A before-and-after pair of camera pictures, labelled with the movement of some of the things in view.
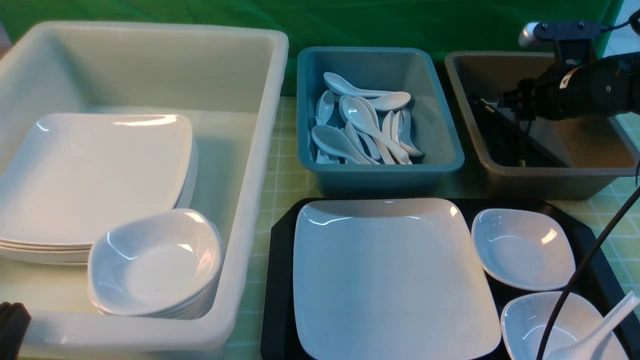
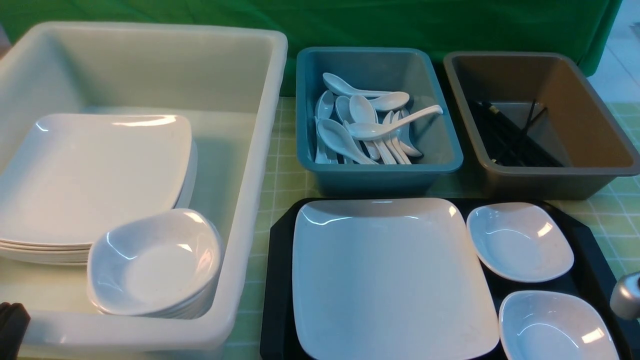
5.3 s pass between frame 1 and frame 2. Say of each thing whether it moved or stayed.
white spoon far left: stayed
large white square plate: stayed
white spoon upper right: stayed
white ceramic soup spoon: moved
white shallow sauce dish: moved
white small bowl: stayed
